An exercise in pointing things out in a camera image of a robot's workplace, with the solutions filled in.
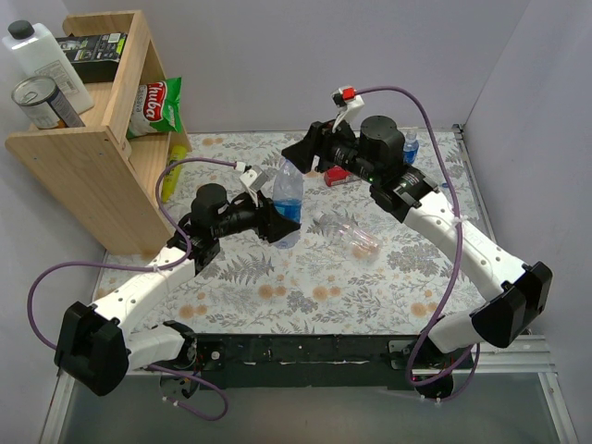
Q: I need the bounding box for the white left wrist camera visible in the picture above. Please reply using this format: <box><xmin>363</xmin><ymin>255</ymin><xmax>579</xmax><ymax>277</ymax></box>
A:
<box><xmin>234</xmin><ymin>162</ymin><xmax>268</xmax><ymax>206</ymax></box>

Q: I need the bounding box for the metal tin can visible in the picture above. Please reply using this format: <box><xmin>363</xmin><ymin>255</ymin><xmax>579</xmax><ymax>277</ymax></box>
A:
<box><xmin>11</xmin><ymin>76</ymin><xmax>84</xmax><ymax>130</ymax></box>

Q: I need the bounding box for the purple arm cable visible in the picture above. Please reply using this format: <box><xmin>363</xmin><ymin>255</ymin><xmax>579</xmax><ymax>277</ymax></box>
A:
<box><xmin>27</xmin><ymin>157</ymin><xmax>246</xmax><ymax>421</ymax></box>
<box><xmin>359</xmin><ymin>85</ymin><xmax>482</xmax><ymax>401</ymax></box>

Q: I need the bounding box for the wooden shelf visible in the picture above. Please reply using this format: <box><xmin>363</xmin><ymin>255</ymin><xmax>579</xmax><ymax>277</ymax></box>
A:
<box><xmin>6</xmin><ymin>10</ymin><xmax>191</xmax><ymax>254</ymax></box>

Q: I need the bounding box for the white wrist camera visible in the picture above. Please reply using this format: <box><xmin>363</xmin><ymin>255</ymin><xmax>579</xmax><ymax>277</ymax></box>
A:
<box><xmin>234</xmin><ymin>162</ymin><xmax>268</xmax><ymax>206</ymax></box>
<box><xmin>331</xmin><ymin>85</ymin><xmax>364</xmax><ymax>132</ymax></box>

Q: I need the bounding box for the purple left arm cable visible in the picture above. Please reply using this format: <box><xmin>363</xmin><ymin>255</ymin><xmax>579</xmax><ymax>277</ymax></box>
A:
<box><xmin>27</xmin><ymin>157</ymin><xmax>246</xmax><ymax>421</ymax></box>

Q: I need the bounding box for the floral patterned table mat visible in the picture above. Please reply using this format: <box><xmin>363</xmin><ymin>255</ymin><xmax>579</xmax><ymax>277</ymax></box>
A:
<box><xmin>92</xmin><ymin>129</ymin><xmax>513</xmax><ymax>336</ymax></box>

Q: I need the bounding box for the red toothpaste box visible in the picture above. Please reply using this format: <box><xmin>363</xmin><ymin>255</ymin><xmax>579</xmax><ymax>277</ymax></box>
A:
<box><xmin>324</xmin><ymin>166</ymin><xmax>358</xmax><ymax>187</ymax></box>

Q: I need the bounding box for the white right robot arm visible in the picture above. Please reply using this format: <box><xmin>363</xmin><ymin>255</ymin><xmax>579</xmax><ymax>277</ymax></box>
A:
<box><xmin>282</xmin><ymin>116</ymin><xmax>552</xmax><ymax>368</ymax></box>

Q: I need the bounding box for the green white snack bag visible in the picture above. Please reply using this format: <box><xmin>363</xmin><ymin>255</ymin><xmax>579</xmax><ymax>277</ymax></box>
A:
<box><xmin>126</xmin><ymin>78</ymin><xmax>182</xmax><ymax>139</ymax></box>

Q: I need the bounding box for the blue label crushed bottle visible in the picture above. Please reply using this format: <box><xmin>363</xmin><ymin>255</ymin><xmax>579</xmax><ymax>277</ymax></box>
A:
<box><xmin>272</xmin><ymin>159</ymin><xmax>304</xmax><ymax>223</ymax></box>

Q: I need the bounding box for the Pocari Sweat blue label bottle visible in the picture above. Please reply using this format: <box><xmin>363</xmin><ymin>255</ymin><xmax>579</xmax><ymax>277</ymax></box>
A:
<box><xmin>403</xmin><ymin>129</ymin><xmax>420</xmax><ymax>165</ymax></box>

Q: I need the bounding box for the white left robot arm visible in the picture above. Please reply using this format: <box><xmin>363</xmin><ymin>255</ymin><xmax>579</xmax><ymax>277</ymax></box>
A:
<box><xmin>54</xmin><ymin>183</ymin><xmax>300</xmax><ymax>396</ymax></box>

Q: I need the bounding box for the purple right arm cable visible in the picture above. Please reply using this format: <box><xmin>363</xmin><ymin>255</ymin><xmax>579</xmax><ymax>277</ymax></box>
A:
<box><xmin>359</xmin><ymin>85</ymin><xmax>482</xmax><ymax>401</ymax></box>

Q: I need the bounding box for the clear bottle white cap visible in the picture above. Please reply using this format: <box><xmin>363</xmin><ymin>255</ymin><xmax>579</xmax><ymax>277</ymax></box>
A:
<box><xmin>313</xmin><ymin>213</ymin><xmax>381</xmax><ymax>263</ymax></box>

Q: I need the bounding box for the white bottle black cap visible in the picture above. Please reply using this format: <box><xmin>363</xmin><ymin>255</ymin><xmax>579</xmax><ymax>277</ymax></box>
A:
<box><xmin>2</xmin><ymin>19</ymin><xmax>94</xmax><ymax>114</ymax></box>

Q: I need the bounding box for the yellow marker tube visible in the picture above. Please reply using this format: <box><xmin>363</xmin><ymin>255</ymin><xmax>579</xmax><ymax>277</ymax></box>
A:
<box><xmin>160</xmin><ymin>145</ymin><xmax>188</xmax><ymax>203</ymax></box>

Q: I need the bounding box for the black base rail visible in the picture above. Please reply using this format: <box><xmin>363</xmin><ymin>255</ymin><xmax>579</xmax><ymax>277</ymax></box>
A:
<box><xmin>195</xmin><ymin>334</ymin><xmax>417</xmax><ymax>389</ymax></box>

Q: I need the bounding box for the black green box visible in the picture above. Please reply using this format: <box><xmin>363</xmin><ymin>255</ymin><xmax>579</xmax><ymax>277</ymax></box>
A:
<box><xmin>56</xmin><ymin>32</ymin><xmax>128</xmax><ymax>83</ymax></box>

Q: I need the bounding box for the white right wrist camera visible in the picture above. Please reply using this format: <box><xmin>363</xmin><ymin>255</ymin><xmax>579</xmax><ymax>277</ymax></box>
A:
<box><xmin>331</xmin><ymin>85</ymin><xmax>364</xmax><ymax>132</ymax></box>

